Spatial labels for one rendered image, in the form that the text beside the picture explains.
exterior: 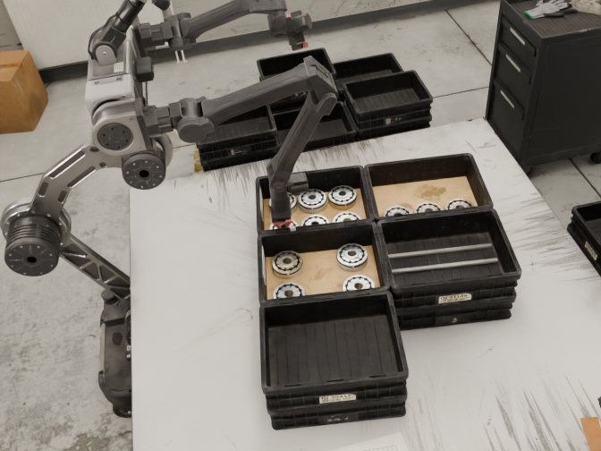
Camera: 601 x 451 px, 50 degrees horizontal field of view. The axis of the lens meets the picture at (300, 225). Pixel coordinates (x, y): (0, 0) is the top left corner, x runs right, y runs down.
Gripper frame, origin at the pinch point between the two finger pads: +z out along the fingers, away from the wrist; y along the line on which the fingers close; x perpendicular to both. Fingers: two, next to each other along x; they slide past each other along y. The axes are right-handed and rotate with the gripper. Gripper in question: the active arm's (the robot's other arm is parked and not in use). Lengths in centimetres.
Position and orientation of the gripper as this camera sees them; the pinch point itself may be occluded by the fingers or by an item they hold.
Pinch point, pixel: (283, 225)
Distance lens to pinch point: 223.8
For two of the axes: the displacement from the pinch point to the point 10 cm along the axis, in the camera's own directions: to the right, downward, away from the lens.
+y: -0.5, -7.0, 7.1
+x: -10.0, 0.9, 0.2
